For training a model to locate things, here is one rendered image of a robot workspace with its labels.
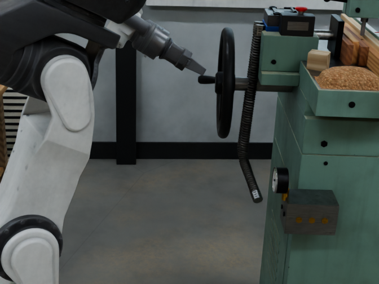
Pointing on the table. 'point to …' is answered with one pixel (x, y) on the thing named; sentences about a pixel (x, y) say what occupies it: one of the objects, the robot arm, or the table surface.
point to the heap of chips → (348, 79)
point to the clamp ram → (333, 35)
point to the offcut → (318, 60)
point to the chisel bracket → (361, 9)
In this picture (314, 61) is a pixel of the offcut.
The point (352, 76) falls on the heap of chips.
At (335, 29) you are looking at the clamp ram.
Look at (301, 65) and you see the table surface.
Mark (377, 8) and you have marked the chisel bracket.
